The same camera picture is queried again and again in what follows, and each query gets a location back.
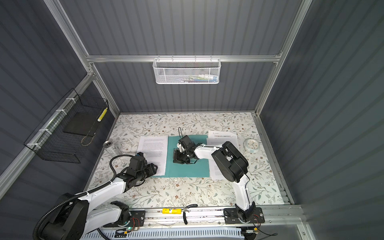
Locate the yellow label tag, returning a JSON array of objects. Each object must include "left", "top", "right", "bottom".
[{"left": 162, "top": 208, "right": 182, "bottom": 215}]

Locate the teal file folder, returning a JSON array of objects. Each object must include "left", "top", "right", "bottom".
[{"left": 153, "top": 136, "right": 210, "bottom": 178}]

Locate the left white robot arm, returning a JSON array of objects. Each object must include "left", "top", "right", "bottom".
[{"left": 33, "top": 153, "right": 158, "bottom": 240}]

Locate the white wire mesh basket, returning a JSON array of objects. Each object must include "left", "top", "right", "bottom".
[{"left": 153, "top": 59, "right": 222, "bottom": 85}]

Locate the yellow marker pen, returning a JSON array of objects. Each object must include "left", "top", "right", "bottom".
[{"left": 97, "top": 108, "right": 108, "bottom": 122}]

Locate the black notebook in basket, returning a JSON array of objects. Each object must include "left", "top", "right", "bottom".
[{"left": 63, "top": 113, "right": 101, "bottom": 137}]

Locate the white and teal clock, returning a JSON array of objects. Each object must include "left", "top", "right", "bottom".
[{"left": 243, "top": 138, "right": 260, "bottom": 154}]

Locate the black wire basket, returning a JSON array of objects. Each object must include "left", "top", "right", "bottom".
[{"left": 24, "top": 91, "right": 109, "bottom": 164}]

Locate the English text paper sheet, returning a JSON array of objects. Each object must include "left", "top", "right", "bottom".
[{"left": 137, "top": 136, "right": 168, "bottom": 176}]

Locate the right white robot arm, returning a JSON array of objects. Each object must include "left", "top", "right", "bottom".
[{"left": 173, "top": 136, "right": 256, "bottom": 223}]

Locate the black corrugated cable conduit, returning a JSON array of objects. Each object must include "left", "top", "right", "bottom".
[{"left": 32, "top": 154, "right": 136, "bottom": 240}]

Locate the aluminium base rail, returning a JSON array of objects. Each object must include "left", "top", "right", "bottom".
[{"left": 101, "top": 205, "right": 307, "bottom": 229}]

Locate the Chinese title paper sheet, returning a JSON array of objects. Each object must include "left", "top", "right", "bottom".
[{"left": 207, "top": 131, "right": 239, "bottom": 147}]

